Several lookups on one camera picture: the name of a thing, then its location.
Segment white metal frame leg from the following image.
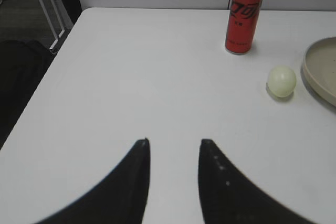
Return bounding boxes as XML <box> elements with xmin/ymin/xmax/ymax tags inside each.
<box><xmin>38</xmin><ymin>0</ymin><xmax>67</xmax><ymax>55</ymax></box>

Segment pale green ball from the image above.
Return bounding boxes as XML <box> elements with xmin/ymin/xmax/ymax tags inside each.
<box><xmin>267</xmin><ymin>65</ymin><xmax>297</xmax><ymax>98</ymax></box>

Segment beige ceramic plate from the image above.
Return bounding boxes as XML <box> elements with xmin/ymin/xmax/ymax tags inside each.
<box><xmin>302</xmin><ymin>37</ymin><xmax>335</xmax><ymax>106</ymax></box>

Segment black chair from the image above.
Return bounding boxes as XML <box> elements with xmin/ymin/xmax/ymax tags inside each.
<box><xmin>1</xmin><ymin>40</ymin><xmax>55</xmax><ymax>146</ymax></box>

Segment red soda can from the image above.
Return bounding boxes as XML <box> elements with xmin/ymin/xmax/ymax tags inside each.
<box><xmin>225</xmin><ymin>0</ymin><xmax>263</xmax><ymax>54</ymax></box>

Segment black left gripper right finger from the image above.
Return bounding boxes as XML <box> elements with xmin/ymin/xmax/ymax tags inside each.
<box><xmin>198</xmin><ymin>139</ymin><xmax>310</xmax><ymax>223</ymax></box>

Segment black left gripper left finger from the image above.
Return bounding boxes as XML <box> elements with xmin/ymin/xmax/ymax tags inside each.
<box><xmin>41</xmin><ymin>138</ymin><xmax>151</xmax><ymax>223</ymax></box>

